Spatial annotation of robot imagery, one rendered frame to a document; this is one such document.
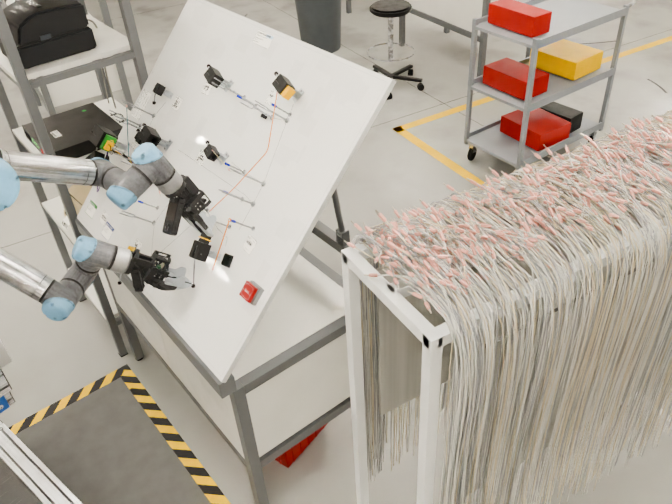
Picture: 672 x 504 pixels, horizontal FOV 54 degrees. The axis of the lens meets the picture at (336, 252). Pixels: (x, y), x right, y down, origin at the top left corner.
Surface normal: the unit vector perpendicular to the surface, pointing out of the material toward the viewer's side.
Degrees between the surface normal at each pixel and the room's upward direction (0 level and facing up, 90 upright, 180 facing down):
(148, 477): 0
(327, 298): 0
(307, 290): 0
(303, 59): 47
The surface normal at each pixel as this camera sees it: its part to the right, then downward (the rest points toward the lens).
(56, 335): -0.06, -0.79
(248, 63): -0.61, -0.23
